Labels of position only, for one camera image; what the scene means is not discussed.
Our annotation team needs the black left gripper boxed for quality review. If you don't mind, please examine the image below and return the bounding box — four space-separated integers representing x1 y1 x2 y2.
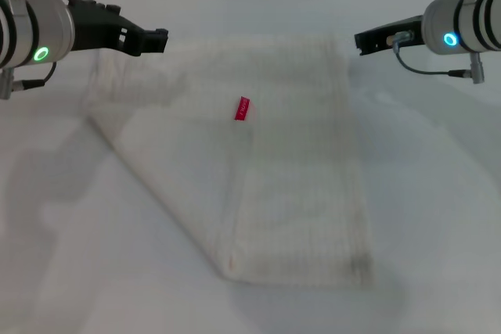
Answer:
66 0 170 58

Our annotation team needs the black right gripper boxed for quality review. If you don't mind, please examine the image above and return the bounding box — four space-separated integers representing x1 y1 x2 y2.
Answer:
353 14 426 57

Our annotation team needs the white ribbed towel red tag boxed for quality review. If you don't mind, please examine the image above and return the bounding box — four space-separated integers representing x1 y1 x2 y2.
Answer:
84 34 376 289

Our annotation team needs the grey right arm cable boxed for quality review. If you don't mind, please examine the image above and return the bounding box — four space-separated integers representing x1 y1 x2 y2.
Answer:
385 31 483 85

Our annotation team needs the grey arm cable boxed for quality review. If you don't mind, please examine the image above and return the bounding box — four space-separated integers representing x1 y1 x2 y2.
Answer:
385 31 483 85
0 60 58 100

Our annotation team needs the grey left arm cable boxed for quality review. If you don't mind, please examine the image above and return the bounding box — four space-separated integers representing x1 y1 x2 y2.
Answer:
0 60 58 100

